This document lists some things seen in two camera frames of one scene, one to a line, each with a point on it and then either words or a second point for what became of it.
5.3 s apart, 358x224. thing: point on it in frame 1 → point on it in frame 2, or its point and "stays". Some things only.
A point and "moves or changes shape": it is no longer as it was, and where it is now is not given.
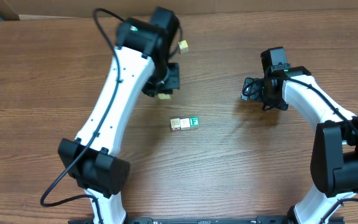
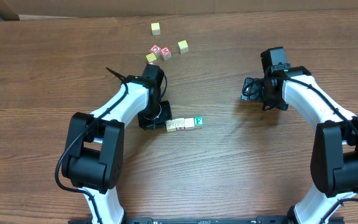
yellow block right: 183,46 stays
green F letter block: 194,122 moves or changes shape
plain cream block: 185,124 moves or changes shape
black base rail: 207,220 stays
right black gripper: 252,90 stays
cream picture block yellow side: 164,96 moves or changes shape
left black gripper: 171,79 → 155,120
